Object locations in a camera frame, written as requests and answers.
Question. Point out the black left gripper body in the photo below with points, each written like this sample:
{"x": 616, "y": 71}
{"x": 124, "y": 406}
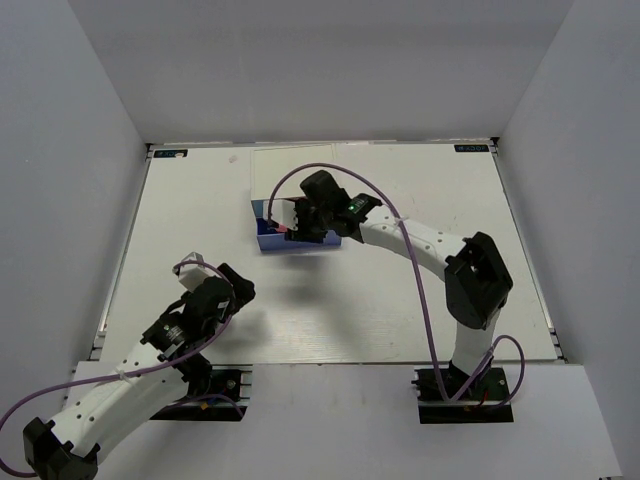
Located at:
{"x": 210, "y": 327}

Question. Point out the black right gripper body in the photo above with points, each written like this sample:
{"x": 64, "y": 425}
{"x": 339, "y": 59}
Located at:
{"x": 313, "y": 224}

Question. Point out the blue drawer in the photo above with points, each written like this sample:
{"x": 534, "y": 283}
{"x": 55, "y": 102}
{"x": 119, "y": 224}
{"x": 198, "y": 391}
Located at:
{"x": 260, "y": 208}
{"x": 272, "y": 239}

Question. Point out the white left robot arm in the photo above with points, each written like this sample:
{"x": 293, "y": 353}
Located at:
{"x": 165, "y": 367}

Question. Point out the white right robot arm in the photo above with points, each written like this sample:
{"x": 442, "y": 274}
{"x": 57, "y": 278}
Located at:
{"x": 476, "y": 280}

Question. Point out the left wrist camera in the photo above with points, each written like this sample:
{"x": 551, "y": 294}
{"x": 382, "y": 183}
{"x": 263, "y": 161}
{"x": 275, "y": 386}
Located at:
{"x": 190, "y": 271}

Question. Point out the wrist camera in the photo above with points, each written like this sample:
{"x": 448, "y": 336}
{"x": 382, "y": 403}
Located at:
{"x": 190, "y": 271}
{"x": 281, "y": 215}

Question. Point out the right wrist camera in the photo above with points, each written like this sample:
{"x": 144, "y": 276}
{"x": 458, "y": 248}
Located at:
{"x": 281, "y": 215}

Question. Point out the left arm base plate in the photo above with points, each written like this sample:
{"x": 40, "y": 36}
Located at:
{"x": 224, "y": 397}

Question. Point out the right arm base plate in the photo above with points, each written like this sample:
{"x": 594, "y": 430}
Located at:
{"x": 484, "y": 402}

